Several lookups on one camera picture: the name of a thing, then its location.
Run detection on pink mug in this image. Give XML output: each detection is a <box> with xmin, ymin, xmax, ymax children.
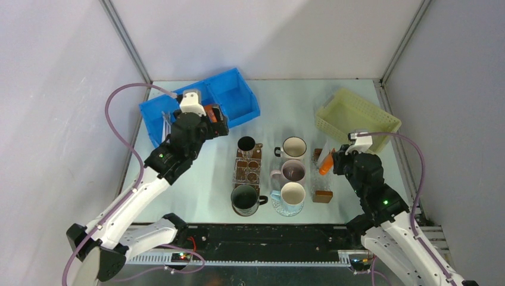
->
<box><xmin>270</xmin><ymin>160</ymin><xmax>306</xmax><ymax>188</ymax></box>

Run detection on cream perforated basket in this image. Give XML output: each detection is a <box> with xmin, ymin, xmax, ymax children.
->
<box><xmin>315</xmin><ymin>88</ymin><xmax>401</xmax><ymax>144</ymax></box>

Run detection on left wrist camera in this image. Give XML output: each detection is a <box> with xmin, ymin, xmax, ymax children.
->
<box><xmin>179</xmin><ymin>89</ymin><xmax>205</xmax><ymax>117</ymax></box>

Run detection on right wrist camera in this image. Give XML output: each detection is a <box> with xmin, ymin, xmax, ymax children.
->
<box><xmin>345</xmin><ymin>130</ymin><xmax>373</xmax><ymax>155</ymax></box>

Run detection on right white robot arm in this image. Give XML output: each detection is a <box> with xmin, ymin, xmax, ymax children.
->
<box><xmin>332</xmin><ymin>144</ymin><xmax>477</xmax><ymax>285</ymax></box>

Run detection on clear textured two-hole holder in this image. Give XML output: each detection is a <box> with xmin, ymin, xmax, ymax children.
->
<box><xmin>232</xmin><ymin>157</ymin><xmax>261</xmax><ymax>194</ymax></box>

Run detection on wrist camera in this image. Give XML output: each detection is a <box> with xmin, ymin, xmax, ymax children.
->
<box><xmin>345</xmin><ymin>130</ymin><xmax>373</xmax><ymax>155</ymax></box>
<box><xmin>179</xmin><ymin>89</ymin><xmax>205</xmax><ymax>117</ymax></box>

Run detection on white toothpaste tube dark cap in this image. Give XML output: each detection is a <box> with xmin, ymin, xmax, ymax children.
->
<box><xmin>317</xmin><ymin>141</ymin><xmax>331</xmax><ymax>167</ymax></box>

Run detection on clear textured oval tray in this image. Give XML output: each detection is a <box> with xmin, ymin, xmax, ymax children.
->
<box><xmin>272</xmin><ymin>199</ymin><xmax>304</xmax><ymax>217</ymax></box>

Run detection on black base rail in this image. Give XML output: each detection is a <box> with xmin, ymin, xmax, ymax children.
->
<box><xmin>149</xmin><ymin>223</ymin><xmax>399</xmax><ymax>265</ymax></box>

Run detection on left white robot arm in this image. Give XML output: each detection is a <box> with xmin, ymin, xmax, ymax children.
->
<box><xmin>62</xmin><ymin>104</ymin><xmax>229</xmax><ymax>285</ymax></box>

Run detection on blue three-compartment bin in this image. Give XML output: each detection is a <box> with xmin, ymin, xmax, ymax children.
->
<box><xmin>139</xmin><ymin>68</ymin><xmax>260</xmax><ymax>148</ymax></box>

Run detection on brown metallic cup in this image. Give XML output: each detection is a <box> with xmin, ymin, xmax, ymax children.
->
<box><xmin>237</xmin><ymin>136</ymin><xmax>263</xmax><ymax>159</ymax></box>

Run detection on light blue mug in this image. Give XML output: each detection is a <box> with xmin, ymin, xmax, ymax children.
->
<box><xmin>270</xmin><ymin>182</ymin><xmax>306</xmax><ymax>206</ymax></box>

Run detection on clear holder with brown lid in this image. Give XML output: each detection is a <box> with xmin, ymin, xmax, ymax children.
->
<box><xmin>309</xmin><ymin>148</ymin><xmax>333</xmax><ymax>204</ymax></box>

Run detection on cream mug with black rim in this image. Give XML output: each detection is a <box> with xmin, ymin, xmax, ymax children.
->
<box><xmin>274</xmin><ymin>136</ymin><xmax>307</xmax><ymax>161</ymax></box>

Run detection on grey toothbrush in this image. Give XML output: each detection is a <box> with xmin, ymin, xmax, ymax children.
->
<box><xmin>161</xmin><ymin>111</ymin><xmax>172</xmax><ymax>141</ymax></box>

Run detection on orange Beyou toothpaste tube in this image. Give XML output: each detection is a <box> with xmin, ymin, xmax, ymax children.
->
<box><xmin>204</xmin><ymin>104</ymin><xmax>220</xmax><ymax>123</ymax></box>

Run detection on dark green mug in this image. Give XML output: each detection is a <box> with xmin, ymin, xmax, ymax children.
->
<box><xmin>230</xmin><ymin>185</ymin><xmax>269</xmax><ymax>217</ymax></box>

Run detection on brown wooden oval tray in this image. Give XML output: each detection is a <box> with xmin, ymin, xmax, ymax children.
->
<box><xmin>232</xmin><ymin>143</ymin><xmax>263</xmax><ymax>195</ymax></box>

